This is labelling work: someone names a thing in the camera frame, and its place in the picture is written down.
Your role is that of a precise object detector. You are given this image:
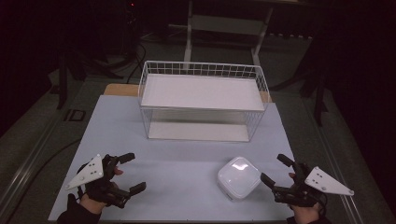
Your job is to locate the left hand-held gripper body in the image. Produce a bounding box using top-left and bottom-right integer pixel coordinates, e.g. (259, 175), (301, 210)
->
(64, 153), (133, 209)

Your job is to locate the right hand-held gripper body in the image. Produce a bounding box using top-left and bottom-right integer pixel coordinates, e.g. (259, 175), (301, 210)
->
(273, 162), (355, 209)

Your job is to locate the white square lidded box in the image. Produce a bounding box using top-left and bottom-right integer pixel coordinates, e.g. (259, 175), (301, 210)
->
(217, 156), (262, 202)

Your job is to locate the white wire shelf rack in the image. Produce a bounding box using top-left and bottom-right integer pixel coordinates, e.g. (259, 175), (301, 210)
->
(137, 60), (271, 144)

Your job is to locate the person's right hand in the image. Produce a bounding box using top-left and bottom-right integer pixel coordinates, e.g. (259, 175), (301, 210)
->
(288, 172), (323, 224)

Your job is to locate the pale blue table mat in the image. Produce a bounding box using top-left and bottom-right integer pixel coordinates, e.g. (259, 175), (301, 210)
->
(48, 94), (297, 222)

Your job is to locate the black floor socket box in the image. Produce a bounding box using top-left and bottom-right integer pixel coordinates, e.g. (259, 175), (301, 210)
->
(63, 108), (87, 123)

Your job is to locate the black metal stand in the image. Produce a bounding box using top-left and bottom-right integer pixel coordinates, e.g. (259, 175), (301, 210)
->
(312, 73), (330, 127)

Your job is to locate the metal floor rail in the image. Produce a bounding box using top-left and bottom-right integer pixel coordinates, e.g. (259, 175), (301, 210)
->
(306, 102), (365, 224)
(0, 115), (68, 216)

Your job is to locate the black floor cable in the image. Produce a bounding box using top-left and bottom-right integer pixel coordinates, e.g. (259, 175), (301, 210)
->
(0, 137), (82, 218)

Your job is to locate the white metal table frame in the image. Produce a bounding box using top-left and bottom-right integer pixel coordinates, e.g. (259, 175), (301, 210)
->
(182, 0), (276, 67)

